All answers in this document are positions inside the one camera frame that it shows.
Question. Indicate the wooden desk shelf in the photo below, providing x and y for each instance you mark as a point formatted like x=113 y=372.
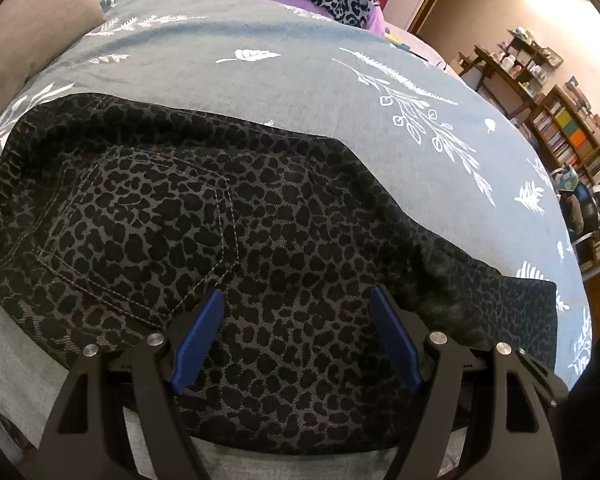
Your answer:
x=527 y=57

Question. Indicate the lavender bed sheet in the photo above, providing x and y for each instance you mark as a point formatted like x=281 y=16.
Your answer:
x=420 y=50

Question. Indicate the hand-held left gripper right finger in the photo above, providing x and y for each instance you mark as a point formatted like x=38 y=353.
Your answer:
x=395 y=340

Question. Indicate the blue-grey leaf print duvet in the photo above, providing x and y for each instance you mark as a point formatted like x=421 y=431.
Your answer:
x=280 y=85

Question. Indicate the taupe pillow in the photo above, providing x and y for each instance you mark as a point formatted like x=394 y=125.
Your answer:
x=35 y=20

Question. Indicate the black office chair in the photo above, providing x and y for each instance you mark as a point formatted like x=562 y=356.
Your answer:
x=580 y=205

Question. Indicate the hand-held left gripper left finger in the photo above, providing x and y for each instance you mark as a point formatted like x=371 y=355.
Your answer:
x=197 y=342

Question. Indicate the dark leopard print pants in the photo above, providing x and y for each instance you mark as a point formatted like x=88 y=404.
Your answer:
x=280 y=260

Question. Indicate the wooden bookshelf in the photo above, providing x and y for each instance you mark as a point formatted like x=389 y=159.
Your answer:
x=580 y=145

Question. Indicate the wooden desk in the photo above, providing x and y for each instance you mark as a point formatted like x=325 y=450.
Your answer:
x=500 y=77

